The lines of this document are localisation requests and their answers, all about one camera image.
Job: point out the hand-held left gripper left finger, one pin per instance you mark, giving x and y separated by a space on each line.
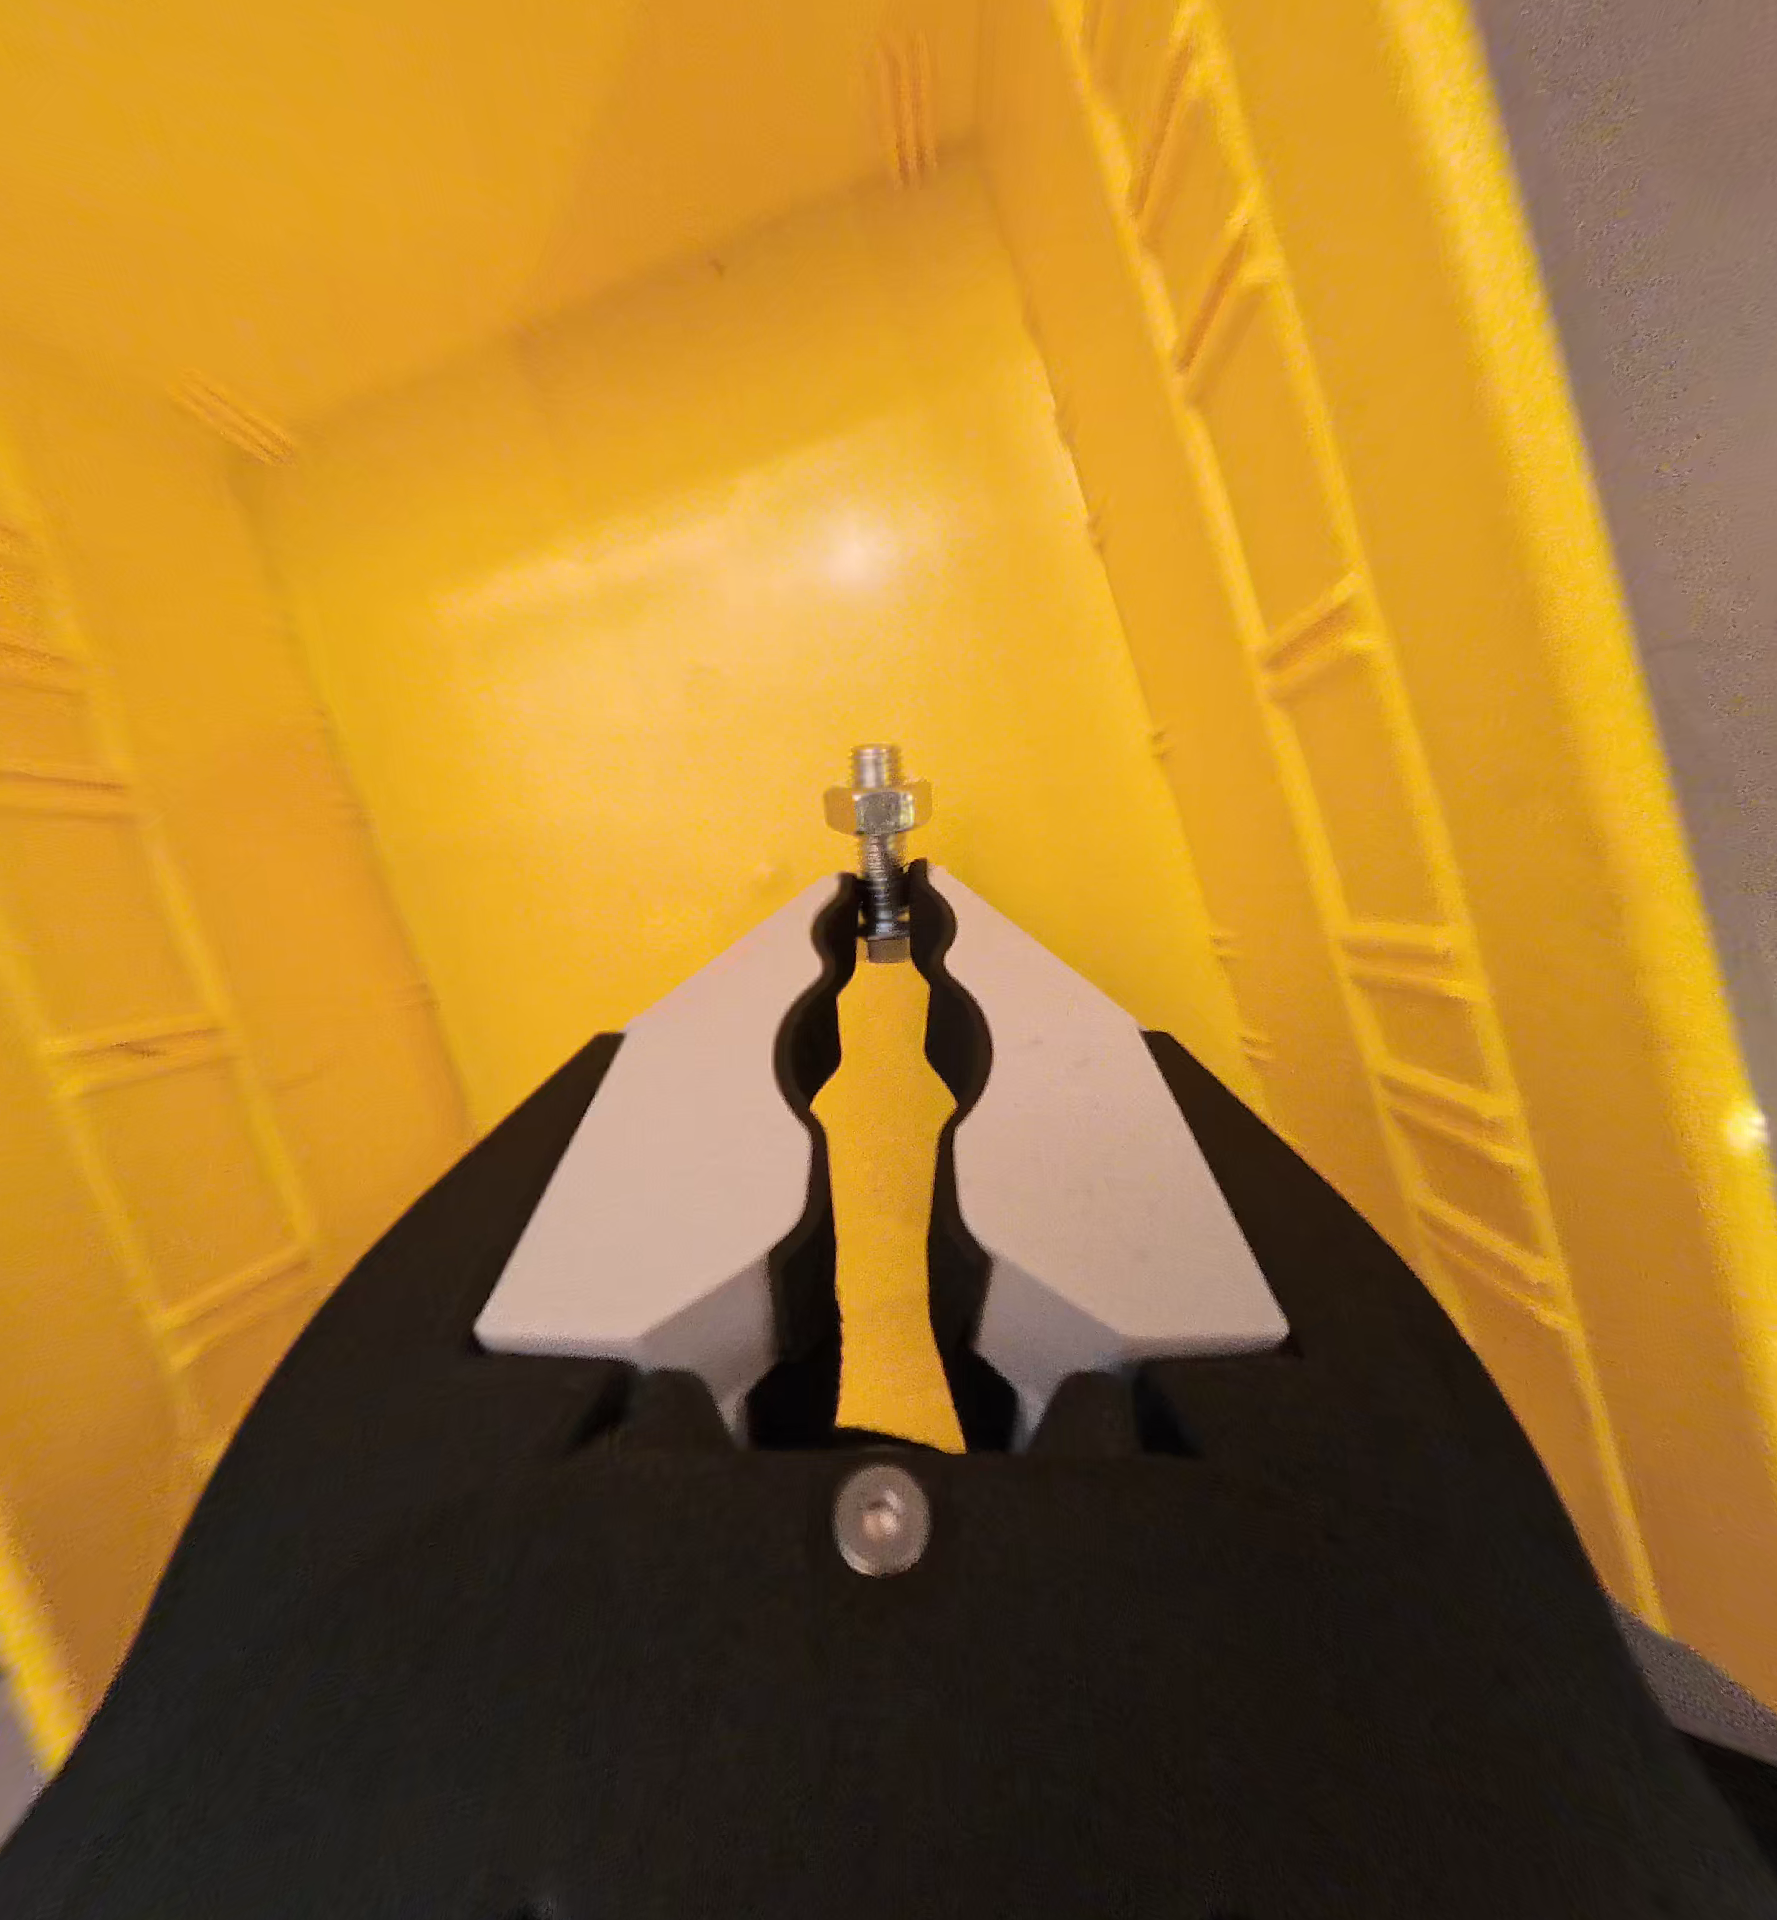
647 1168

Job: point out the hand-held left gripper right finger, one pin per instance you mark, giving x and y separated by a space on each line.
1115 1168

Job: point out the silver hex bolt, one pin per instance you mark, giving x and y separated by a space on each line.
879 885

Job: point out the silver hex nut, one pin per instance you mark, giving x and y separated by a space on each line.
879 810

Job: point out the yellow plastic bin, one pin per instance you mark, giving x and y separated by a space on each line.
679 599

